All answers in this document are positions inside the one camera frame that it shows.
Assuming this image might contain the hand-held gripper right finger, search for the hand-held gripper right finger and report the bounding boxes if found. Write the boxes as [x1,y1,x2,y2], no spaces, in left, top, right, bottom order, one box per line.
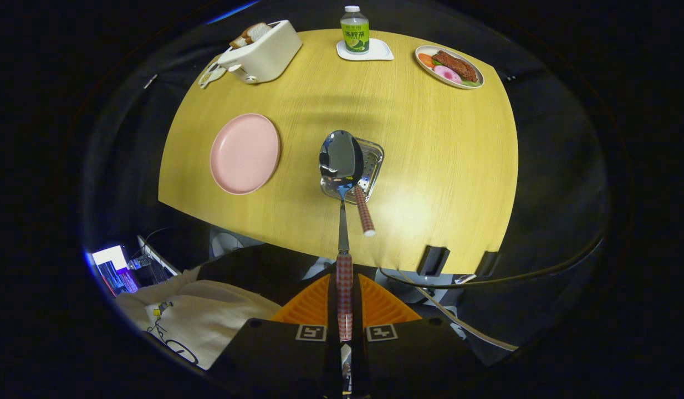
[352,273,485,399]

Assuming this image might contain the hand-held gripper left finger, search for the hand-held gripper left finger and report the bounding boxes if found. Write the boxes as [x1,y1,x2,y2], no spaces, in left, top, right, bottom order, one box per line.
[206,273,341,399]

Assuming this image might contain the fork with checkered handle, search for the fork with checkered handle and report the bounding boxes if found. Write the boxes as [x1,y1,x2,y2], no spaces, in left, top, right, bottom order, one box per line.
[350,166,377,238]

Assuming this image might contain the spoon with checkered handle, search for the spoon with checkered handle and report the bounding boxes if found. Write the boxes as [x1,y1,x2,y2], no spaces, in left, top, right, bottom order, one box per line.
[319,130,365,342]

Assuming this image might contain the person's white shirt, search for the person's white shirt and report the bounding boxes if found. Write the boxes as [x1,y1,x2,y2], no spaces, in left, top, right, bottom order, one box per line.
[116,267,282,371]

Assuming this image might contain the black table clamp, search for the black table clamp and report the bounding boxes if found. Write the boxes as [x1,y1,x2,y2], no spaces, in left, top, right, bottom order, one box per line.
[417,245,451,277]
[475,251,501,277]

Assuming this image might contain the perforated metal basket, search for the perforated metal basket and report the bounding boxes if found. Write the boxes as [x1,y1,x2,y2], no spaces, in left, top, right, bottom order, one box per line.
[320,137,385,205]

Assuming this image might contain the open laptop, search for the open laptop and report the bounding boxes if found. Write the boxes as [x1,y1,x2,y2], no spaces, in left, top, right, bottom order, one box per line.
[91,236,183,297]

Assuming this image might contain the pink round plate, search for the pink round plate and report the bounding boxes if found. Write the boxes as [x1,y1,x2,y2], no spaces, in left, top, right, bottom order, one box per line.
[210,114,280,196]

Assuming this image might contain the pink and white food slice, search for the pink and white food slice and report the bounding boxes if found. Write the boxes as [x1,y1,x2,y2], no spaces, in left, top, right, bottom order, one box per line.
[433,65,463,85]

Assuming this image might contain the white food plate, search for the white food plate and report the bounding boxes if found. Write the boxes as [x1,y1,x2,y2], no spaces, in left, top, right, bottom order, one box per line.
[415,45,485,90]

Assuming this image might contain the white divided condiment dish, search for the white divided condiment dish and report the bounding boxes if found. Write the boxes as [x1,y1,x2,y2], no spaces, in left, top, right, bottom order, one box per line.
[198,60,228,89]

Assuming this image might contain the brown meat piece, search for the brown meat piece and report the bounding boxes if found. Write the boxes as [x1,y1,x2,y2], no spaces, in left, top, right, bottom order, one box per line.
[432,51,479,83]

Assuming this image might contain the white toaster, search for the white toaster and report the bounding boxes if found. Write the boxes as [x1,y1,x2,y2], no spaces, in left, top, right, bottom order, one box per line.
[217,20,303,84]

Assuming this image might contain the white square coaster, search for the white square coaster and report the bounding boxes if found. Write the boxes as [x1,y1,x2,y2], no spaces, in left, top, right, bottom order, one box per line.
[336,38,394,62]

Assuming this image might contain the green label drink bottle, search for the green label drink bottle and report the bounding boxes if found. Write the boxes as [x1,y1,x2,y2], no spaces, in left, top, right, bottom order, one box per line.
[340,6,370,55]

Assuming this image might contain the white cable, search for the white cable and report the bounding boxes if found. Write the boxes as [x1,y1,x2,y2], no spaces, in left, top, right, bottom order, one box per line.
[396,270,519,352]

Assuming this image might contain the black cable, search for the black cable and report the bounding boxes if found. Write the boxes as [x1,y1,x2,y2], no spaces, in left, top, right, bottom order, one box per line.
[378,233,606,290]

